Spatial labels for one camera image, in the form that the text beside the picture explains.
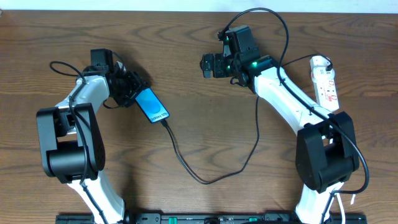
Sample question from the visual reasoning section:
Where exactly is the white paper scrap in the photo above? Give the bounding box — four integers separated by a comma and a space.
350, 194, 356, 205

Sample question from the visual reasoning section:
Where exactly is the white power strip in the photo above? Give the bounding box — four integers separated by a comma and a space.
311, 67, 340, 112

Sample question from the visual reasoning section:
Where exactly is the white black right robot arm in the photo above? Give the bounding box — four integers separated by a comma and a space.
200, 26, 361, 223

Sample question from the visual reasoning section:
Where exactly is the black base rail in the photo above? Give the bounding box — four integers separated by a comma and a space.
55, 212, 368, 224

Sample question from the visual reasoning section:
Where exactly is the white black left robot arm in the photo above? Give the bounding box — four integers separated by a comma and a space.
36, 62, 149, 223

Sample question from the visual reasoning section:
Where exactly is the blue Samsung Galaxy smartphone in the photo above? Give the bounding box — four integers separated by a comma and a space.
136, 88, 170, 123

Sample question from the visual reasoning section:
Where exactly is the black USB charging cable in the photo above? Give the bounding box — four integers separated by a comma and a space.
160, 53, 333, 185

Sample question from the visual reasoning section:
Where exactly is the white power strip cord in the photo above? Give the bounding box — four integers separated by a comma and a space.
335, 192, 346, 224

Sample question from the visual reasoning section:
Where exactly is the white USB charger plug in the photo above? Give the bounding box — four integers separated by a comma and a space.
310, 55, 330, 70

